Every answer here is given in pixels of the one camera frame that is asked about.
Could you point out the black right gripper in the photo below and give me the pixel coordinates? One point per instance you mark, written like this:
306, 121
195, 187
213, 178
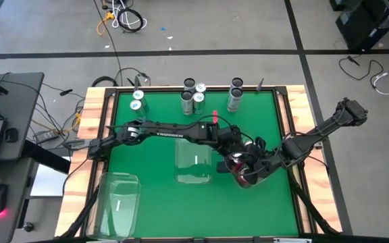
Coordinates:
268, 163

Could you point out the black computer tower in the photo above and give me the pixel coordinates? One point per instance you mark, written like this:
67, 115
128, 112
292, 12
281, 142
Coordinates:
370, 23

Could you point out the clear plastic bin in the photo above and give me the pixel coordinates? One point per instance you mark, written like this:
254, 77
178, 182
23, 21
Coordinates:
194, 165
117, 202
248, 185

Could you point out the grey metal post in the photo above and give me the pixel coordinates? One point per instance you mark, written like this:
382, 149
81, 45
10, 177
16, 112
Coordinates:
137, 82
259, 85

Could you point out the black power adapter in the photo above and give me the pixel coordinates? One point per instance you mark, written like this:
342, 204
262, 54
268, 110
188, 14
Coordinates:
46, 136

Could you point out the red tag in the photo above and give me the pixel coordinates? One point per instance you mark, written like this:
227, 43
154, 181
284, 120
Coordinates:
215, 116

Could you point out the dark grey desk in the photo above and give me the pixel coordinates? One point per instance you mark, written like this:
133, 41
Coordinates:
22, 101

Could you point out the green table mat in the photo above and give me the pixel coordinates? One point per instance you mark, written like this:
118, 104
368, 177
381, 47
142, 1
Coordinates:
214, 209

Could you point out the black caster wheel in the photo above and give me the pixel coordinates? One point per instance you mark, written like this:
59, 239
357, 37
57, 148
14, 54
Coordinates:
28, 227

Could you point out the small black plug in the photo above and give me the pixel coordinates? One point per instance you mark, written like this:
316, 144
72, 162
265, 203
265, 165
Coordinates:
65, 92

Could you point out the green can blue tab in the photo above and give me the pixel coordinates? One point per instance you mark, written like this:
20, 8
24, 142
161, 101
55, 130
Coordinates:
135, 105
200, 87
198, 97
138, 94

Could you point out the small black puck device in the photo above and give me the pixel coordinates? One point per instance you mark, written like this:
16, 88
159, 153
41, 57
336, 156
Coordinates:
11, 135

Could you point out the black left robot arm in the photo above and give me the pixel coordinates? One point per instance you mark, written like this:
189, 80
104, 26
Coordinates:
167, 132

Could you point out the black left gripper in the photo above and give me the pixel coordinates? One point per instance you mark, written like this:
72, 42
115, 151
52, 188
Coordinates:
231, 138

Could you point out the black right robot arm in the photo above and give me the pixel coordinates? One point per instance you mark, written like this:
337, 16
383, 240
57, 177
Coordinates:
329, 125

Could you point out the silver can black top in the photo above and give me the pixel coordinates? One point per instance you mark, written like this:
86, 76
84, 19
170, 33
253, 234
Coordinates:
236, 92
187, 96
237, 82
189, 82

